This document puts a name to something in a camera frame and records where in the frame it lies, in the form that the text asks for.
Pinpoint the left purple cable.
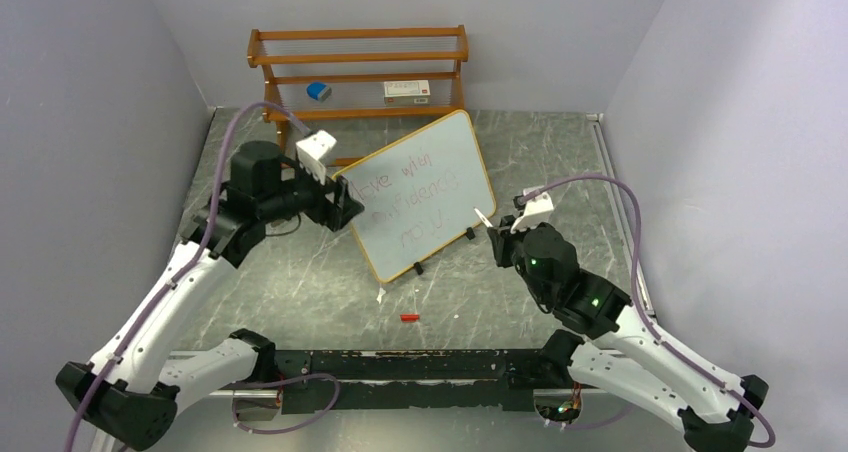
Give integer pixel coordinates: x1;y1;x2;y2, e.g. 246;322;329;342
64;101;342;452

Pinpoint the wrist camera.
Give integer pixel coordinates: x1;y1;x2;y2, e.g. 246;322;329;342
510;186;554;234
295;130;337;185

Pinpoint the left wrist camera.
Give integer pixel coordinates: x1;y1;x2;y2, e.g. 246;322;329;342
295;130;337;185

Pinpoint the purple cable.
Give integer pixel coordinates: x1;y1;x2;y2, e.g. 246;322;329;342
516;173;776;449
64;101;342;452

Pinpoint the aluminium rail frame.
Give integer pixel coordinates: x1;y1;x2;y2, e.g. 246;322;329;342
72;344;579;451

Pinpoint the yellow framed whiteboard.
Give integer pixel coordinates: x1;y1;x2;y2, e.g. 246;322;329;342
338;110;497;283

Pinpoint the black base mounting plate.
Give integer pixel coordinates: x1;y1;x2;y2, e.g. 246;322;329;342
208;348;604;414

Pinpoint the whiteboard wire stand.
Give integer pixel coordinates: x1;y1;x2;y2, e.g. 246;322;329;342
413;227;476;276

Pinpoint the blue whiteboard eraser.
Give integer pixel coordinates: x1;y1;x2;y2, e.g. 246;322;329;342
306;82;332;102

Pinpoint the white red-ended marker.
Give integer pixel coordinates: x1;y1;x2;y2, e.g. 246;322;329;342
473;207;494;228

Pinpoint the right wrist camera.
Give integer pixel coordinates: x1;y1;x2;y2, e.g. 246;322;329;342
510;186;554;234

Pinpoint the wooden two-tier rack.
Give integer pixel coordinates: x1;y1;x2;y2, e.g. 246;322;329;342
246;25;470;171

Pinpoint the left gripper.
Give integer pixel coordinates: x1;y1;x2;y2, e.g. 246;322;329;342
259;156;364;231

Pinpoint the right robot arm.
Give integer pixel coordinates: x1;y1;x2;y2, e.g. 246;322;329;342
486;216;775;451

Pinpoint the white red marker box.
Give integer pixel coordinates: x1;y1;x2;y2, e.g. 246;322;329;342
383;80;431;106

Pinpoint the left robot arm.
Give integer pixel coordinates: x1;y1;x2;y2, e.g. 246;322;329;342
56;132;363;451

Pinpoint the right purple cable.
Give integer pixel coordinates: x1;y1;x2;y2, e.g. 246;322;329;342
516;173;776;449

